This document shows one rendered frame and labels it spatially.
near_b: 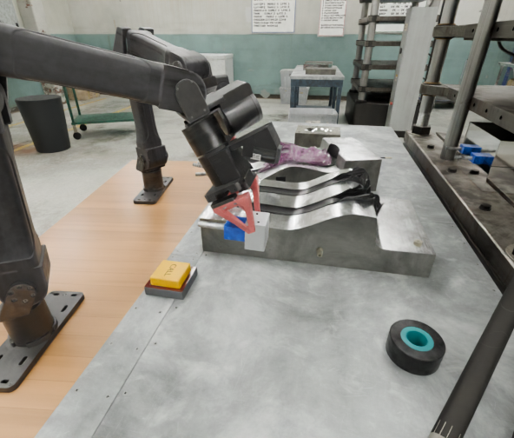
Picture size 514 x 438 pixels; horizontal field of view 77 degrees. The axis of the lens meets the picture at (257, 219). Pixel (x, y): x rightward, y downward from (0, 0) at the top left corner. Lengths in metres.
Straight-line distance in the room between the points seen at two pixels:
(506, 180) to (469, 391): 0.92
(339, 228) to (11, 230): 0.55
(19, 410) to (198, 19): 7.97
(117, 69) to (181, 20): 7.89
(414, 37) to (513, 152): 3.76
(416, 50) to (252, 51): 4.00
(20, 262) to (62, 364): 0.18
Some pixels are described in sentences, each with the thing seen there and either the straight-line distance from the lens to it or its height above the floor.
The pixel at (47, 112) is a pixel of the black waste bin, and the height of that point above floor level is 0.48.
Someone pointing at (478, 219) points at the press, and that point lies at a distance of 1.13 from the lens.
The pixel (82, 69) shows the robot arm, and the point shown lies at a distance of 0.49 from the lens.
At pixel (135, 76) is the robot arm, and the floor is 1.20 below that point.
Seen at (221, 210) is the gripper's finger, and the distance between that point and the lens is 0.54.
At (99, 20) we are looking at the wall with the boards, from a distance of 9.20.
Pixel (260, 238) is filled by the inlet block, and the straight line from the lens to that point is 0.57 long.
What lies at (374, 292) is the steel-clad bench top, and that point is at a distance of 0.70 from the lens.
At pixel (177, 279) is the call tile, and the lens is 0.65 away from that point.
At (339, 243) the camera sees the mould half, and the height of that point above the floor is 0.86.
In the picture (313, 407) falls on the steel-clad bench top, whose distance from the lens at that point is 0.52.
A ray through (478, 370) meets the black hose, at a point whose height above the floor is 0.85.
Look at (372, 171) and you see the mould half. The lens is 1.10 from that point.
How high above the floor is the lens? 1.24
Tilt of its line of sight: 29 degrees down
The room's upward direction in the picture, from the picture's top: straight up
